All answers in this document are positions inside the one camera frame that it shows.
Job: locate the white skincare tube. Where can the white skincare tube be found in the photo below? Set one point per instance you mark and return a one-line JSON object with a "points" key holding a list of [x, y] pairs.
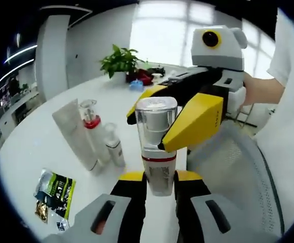
{"points": [[70, 126]]}

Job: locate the ceiling light strip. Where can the ceiling light strip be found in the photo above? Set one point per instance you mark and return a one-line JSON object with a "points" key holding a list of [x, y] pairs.
{"points": [[22, 52], [17, 69]]}

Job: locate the green black skincare packet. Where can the green black skincare packet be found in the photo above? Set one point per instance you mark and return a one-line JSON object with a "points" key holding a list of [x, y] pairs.
{"points": [[58, 187]]}

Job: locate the tall red-collar skincare bottle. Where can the tall red-collar skincare bottle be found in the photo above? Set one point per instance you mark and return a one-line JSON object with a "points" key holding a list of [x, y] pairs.
{"points": [[97, 144]]}

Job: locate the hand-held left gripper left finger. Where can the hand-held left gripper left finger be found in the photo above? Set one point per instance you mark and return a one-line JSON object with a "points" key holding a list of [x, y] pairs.
{"points": [[116, 217]]}

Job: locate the red cloth bundle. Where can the red cloth bundle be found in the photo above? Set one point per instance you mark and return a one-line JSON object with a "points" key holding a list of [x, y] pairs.
{"points": [[141, 76]]}

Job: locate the silver skincare bottle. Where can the silver skincare bottle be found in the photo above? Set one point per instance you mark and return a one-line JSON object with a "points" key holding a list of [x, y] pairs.
{"points": [[158, 177]]}

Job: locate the potted green plant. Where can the potted green plant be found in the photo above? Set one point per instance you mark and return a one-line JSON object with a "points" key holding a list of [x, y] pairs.
{"points": [[119, 60]]}

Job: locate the dark tabletop device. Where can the dark tabletop device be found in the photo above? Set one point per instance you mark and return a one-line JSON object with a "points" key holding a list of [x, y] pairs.
{"points": [[155, 71]]}

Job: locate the clear skincare sachet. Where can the clear skincare sachet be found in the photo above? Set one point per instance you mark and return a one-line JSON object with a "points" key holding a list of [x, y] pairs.
{"points": [[60, 224]]}

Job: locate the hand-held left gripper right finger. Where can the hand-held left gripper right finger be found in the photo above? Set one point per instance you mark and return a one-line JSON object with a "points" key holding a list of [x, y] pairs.
{"points": [[200, 220]]}

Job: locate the gold skincare sachet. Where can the gold skincare sachet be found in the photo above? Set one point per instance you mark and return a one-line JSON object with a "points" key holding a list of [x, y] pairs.
{"points": [[41, 211]]}

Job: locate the small white skincare bottle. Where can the small white skincare bottle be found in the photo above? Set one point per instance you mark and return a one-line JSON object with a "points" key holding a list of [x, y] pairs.
{"points": [[115, 152]]}

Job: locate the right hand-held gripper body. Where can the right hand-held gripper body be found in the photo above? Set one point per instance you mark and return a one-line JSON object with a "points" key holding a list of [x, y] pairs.
{"points": [[217, 53]]}

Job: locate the person's white shirt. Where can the person's white shirt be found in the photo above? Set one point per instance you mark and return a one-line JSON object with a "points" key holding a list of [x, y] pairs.
{"points": [[288, 126]]}

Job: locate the blue crumpled cloth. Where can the blue crumpled cloth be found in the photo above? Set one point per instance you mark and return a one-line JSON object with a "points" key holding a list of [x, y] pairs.
{"points": [[136, 84]]}

